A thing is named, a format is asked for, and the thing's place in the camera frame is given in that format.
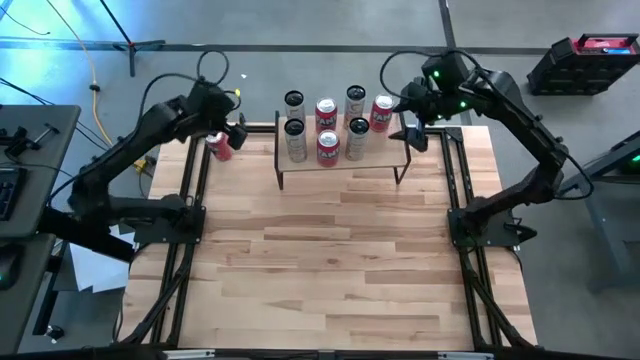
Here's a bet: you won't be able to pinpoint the silver Celsius slim can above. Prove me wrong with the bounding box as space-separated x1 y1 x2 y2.
344 116 371 162
283 117 308 164
283 89 307 124
342 84 367 130

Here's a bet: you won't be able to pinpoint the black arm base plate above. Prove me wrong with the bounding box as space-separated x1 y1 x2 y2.
447 204 524 249
133 205 207 246

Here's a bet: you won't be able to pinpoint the grey desk with mouse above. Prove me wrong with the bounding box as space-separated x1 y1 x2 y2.
0 232 57 357

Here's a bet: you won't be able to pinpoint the black diagonal support beam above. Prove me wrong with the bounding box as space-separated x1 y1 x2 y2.
37 205 136 265

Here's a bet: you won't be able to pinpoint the yellow extension cable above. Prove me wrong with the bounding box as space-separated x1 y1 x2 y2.
45 0 147 169

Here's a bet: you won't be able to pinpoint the black aluminium table frame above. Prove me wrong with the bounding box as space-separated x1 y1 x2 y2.
117 122 540 351

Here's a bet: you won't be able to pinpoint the black and red tool case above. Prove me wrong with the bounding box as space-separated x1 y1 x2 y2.
526 32 640 97

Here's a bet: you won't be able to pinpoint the grey desk with keyboard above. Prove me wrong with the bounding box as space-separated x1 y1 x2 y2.
0 103 82 239

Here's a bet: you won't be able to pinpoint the grey metal side table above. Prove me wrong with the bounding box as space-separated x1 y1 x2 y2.
549 128 640 294

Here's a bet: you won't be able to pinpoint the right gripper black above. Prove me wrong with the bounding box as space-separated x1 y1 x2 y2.
388 81 472 154

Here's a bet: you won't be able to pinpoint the black clamp tool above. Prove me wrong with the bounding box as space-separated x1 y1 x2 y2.
0 122 60 159

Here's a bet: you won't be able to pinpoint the device with green light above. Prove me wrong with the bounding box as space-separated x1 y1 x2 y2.
618 152 640 176

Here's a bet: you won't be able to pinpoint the black tripod stand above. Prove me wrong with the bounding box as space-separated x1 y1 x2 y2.
98 0 167 79

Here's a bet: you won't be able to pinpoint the black computer mouse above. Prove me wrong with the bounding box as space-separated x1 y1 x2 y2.
0 243 24 292

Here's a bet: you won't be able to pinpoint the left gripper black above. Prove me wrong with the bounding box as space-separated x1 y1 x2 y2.
188 81 249 152

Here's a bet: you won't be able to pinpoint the red Fanta soda can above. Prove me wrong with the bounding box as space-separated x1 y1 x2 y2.
368 94 396 134
314 97 338 132
204 130 234 162
316 127 341 167

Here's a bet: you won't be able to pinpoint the wooden shelf black metal legs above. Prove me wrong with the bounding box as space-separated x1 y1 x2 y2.
272 105 412 191

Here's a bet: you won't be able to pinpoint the white paper sheets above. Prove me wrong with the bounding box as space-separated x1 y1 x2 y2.
68 225 137 295

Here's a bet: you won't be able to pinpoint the yellow and black plug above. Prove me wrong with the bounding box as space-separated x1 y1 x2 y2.
130 155 157 174

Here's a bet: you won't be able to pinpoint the silver metal bracket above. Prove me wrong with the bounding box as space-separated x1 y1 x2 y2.
436 351 495 360
162 349 217 360

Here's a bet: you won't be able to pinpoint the black keyboard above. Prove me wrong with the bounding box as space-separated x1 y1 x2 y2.
0 167 29 222

